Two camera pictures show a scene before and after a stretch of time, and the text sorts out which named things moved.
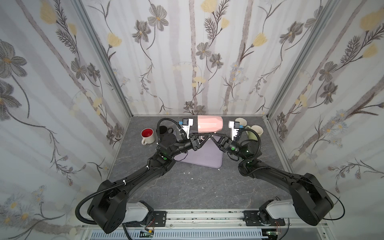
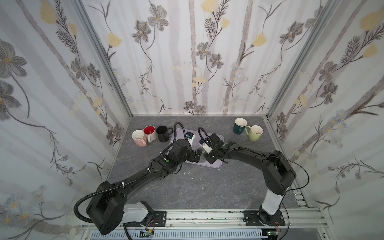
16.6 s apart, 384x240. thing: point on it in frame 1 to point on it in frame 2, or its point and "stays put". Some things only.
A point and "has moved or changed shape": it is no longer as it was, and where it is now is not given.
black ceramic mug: (163, 129) stays put
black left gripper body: (194, 142) to (195, 154)
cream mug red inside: (148, 136) has moved or changed shape
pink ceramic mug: (209, 123) to (139, 137)
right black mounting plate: (251, 219) stays put
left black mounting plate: (159, 219) stays put
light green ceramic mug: (256, 128) stays put
